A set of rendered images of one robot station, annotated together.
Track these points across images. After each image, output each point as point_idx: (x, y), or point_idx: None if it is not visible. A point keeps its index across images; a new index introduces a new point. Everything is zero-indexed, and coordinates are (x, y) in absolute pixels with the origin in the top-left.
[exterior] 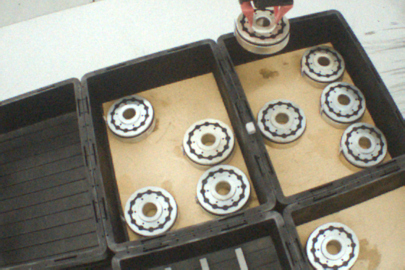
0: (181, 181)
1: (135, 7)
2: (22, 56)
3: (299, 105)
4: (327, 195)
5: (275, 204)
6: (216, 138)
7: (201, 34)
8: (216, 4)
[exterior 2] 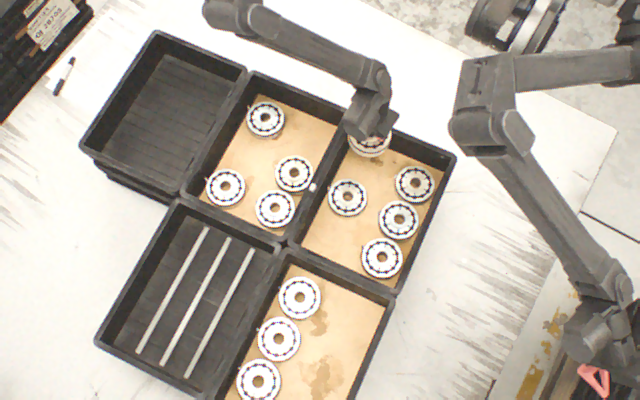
0: (260, 183)
1: (358, 21)
2: None
3: (373, 197)
4: (316, 262)
5: (283, 241)
6: (298, 175)
7: None
8: (417, 69)
